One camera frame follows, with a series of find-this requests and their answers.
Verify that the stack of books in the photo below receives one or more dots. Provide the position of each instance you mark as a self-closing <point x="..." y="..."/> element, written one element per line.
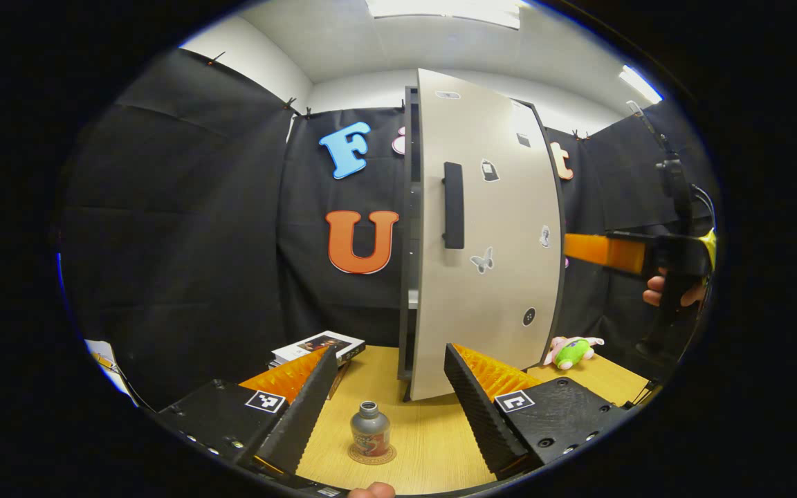
<point x="319" y="344"/>

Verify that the round brown coaster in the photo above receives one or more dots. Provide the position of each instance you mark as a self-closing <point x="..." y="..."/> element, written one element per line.
<point x="371" y="459"/>

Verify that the beige cabinet door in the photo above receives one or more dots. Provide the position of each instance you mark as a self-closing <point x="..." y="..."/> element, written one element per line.
<point x="488" y="290"/>

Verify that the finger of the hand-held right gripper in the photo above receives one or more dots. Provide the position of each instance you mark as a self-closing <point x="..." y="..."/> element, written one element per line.
<point x="602" y="251"/>

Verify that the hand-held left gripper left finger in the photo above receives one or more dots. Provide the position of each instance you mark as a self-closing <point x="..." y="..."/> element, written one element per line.
<point x="301" y="408"/>

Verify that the large ceiling light panel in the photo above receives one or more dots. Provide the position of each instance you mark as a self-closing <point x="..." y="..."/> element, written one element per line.
<point x="447" y="10"/>

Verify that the green and pink plush toy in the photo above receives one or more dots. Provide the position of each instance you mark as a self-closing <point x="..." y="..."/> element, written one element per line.
<point x="571" y="353"/>

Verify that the dark grey cabinet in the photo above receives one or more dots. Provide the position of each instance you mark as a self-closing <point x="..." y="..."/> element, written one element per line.
<point x="409" y="207"/>

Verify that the black backdrop cloth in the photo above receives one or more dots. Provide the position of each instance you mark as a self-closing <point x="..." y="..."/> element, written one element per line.
<point x="184" y="228"/>

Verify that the silver bottle with red label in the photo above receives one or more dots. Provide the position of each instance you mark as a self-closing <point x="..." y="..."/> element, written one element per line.
<point x="369" y="429"/>

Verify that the small ceiling light panel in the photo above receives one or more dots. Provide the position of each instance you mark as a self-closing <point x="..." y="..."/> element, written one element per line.
<point x="640" y="83"/>

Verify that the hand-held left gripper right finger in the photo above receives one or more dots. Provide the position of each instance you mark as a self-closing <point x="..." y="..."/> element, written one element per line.
<point x="481" y="408"/>

